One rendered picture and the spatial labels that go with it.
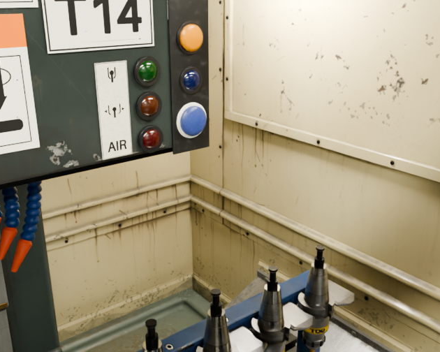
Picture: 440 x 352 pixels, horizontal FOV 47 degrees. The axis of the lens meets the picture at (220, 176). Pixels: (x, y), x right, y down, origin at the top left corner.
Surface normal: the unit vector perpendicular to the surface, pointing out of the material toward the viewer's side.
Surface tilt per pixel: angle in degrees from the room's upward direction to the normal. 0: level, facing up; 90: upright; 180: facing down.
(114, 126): 90
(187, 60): 90
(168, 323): 0
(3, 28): 90
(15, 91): 90
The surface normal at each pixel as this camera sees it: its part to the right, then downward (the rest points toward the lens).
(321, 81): -0.78, 0.21
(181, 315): 0.00, -0.94
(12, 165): 0.62, 0.27
